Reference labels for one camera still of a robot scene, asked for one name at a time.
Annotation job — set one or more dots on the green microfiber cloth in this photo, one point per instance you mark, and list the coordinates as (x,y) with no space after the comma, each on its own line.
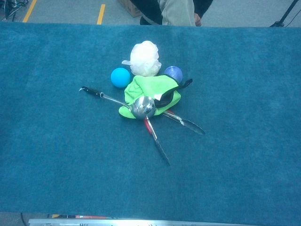
(141,87)

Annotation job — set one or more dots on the steel tongs with red grips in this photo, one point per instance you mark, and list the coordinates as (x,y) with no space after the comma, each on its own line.
(189,125)

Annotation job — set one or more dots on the purple blue ball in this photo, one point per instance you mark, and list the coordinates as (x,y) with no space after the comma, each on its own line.
(174,72)

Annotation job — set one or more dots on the white mesh bath loofah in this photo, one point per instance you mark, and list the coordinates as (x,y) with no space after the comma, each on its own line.
(145,58)

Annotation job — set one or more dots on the cyan ball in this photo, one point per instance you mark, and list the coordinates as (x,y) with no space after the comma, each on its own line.
(120,77)

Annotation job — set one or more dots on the seated person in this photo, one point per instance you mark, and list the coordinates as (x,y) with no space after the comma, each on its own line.
(176,11)

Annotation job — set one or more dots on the teal carpet table cover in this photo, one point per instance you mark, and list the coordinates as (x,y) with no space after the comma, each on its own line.
(47,141)

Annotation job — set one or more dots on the cardboard box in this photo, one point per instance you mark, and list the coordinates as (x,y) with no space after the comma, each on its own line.
(128,7)

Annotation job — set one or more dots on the black tripod stand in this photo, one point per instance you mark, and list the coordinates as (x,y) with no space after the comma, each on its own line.
(285,14)

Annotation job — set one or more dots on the aluminium rail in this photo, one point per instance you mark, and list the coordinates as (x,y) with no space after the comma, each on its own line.
(141,222)

